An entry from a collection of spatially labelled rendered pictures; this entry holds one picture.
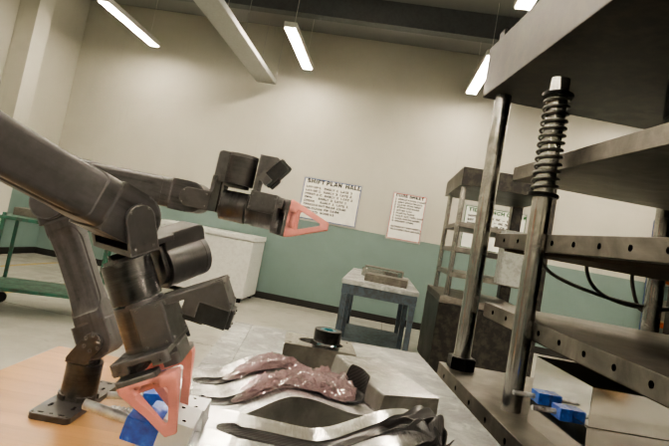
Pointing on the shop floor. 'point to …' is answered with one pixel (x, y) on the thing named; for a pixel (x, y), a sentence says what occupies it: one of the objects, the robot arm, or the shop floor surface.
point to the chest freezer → (231, 259)
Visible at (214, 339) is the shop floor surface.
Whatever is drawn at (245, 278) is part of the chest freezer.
